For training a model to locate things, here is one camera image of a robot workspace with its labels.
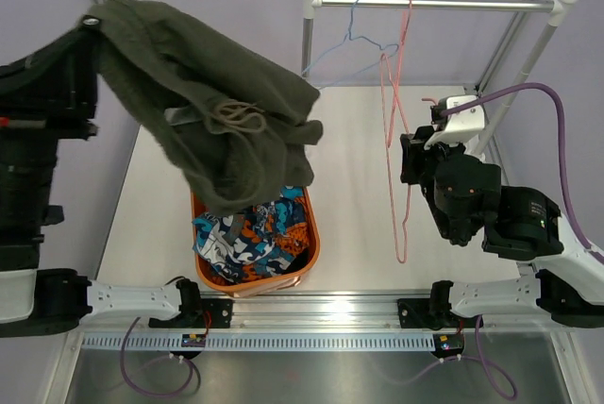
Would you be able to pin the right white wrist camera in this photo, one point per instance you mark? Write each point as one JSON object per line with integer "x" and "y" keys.
{"x": 457, "y": 120}

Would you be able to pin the patterned blue orange shorts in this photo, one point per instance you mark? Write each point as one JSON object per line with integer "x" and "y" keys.
{"x": 255, "y": 239}

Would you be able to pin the metal clothes rack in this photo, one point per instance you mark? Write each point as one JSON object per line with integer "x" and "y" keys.
{"x": 557, "y": 11}

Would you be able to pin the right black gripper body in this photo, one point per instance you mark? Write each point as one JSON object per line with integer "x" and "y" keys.
{"x": 424, "y": 162}

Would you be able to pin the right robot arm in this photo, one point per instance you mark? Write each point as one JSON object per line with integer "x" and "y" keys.
{"x": 465, "y": 196}

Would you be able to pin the white slotted cable duct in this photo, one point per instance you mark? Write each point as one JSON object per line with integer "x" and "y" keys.
{"x": 261, "y": 342}

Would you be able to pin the dark green shorts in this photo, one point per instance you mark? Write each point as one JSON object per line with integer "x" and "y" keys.
{"x": 236, "y": 124}

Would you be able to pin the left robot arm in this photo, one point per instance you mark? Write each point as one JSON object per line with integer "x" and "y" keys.
{"x": 46, "y": 97}

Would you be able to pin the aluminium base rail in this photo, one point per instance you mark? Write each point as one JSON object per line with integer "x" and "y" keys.
{"x": 311, "y": 312}

